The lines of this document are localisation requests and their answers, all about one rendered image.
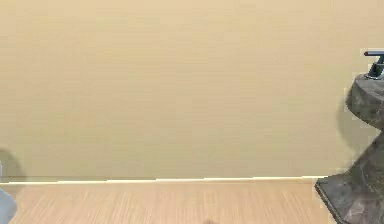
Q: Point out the grey stone pedestal sink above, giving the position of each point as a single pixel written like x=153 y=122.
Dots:
x=364 y=186

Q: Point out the dark metal sink tap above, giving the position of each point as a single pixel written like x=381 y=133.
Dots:
x=376 y=66

